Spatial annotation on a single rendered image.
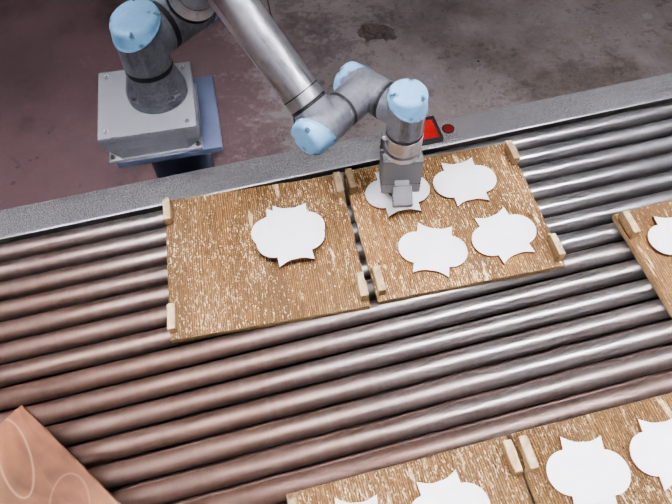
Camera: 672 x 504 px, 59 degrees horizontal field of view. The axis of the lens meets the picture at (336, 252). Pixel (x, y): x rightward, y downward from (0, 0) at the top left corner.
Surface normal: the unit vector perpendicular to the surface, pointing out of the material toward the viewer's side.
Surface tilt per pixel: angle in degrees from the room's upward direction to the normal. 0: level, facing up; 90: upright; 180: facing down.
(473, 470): 0
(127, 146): 90
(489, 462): 0
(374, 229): 0
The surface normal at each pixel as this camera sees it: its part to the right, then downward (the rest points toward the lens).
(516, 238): -0.02, -0.51
